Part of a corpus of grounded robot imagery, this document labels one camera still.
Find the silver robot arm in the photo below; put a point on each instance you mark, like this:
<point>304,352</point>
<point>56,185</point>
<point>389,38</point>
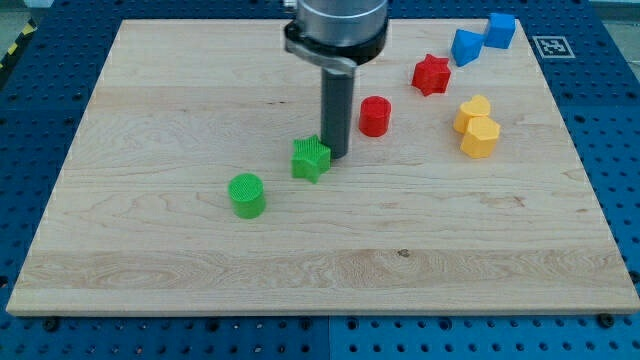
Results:
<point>337,35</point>

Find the green star block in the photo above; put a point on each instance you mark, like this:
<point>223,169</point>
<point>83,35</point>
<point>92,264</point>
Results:
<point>310,158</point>

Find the green cylinder block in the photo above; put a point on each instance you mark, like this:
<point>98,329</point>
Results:
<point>246,193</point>

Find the red cylinder block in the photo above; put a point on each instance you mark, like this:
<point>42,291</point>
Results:
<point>375,113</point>

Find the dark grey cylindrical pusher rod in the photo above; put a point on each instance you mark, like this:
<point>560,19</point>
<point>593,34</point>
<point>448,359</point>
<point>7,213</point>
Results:
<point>336,111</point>

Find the light wooden board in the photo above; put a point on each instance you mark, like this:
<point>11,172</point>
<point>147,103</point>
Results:
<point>140,222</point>

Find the red star block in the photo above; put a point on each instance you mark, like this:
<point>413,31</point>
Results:
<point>431,75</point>

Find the yellow hexagon block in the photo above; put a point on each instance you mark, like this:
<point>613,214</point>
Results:
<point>480,137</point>

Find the yellow heart block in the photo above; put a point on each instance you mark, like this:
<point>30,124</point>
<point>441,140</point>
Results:
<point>477,106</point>

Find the blue triangular block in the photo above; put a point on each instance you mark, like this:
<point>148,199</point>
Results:
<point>466,46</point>

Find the blue cube block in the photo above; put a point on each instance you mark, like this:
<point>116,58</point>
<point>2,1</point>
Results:
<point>499,30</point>

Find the white fiducial marker tag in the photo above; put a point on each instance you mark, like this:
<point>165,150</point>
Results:
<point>553,47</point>

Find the black screw bottom left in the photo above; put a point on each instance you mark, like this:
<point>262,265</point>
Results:
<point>50,324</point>

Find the black screw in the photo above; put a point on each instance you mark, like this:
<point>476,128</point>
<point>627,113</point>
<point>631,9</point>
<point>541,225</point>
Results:
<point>606,320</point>
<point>50,324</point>

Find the black screw bottom right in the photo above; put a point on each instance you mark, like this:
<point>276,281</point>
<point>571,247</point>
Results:
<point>606,320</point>

